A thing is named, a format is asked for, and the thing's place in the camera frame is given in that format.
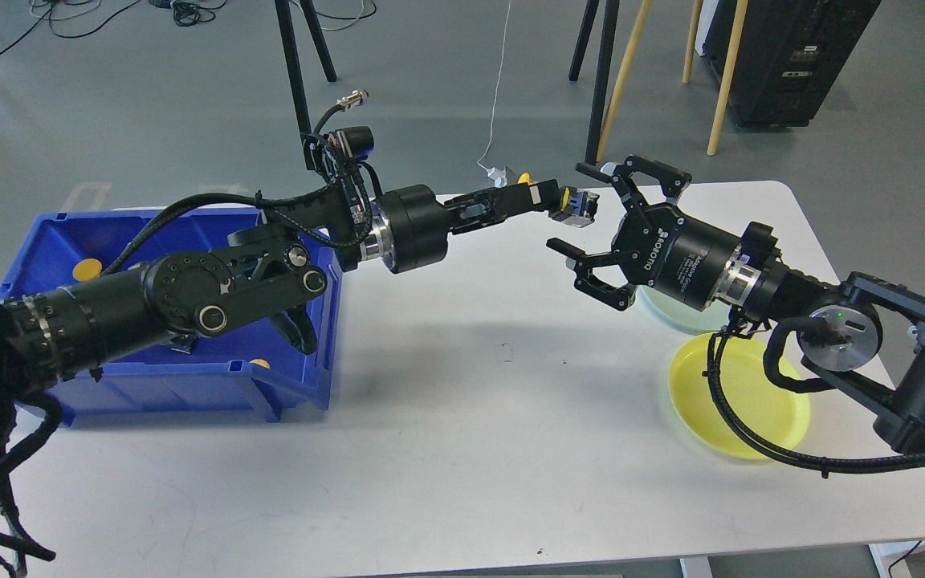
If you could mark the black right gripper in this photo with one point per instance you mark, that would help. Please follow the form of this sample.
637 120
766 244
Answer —
658 246

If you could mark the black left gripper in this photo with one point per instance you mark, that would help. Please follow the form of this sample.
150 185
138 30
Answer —
419 224

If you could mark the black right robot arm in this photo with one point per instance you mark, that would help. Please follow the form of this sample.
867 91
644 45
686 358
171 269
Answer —
820 333

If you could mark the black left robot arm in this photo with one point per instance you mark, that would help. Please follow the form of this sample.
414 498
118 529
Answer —
264 272

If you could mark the light green plate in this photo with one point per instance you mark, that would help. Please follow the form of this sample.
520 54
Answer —
685 319

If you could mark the yellow plate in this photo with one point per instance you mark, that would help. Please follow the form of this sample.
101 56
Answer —
778 415

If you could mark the white power plug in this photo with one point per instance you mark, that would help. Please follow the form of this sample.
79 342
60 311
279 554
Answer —
501 176

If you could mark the wooden leg right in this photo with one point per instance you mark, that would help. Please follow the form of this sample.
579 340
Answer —
730 60

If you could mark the wooden leg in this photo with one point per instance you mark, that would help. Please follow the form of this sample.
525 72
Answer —
730 60
619 86

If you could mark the wooden leg left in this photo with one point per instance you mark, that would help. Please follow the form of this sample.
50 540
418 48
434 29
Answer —
619 86

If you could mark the black stand legs right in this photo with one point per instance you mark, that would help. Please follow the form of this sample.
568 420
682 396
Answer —
603 67

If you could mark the black stand legs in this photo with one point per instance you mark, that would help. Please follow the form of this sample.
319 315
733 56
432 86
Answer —
283 10
603 67

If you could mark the black cabinet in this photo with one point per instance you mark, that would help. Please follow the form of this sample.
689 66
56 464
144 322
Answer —
789 56

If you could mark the blue plastic bin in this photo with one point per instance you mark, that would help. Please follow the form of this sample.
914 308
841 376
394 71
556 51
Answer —
216 375

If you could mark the black stand legs left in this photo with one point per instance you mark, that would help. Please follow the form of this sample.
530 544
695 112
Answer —
283 10

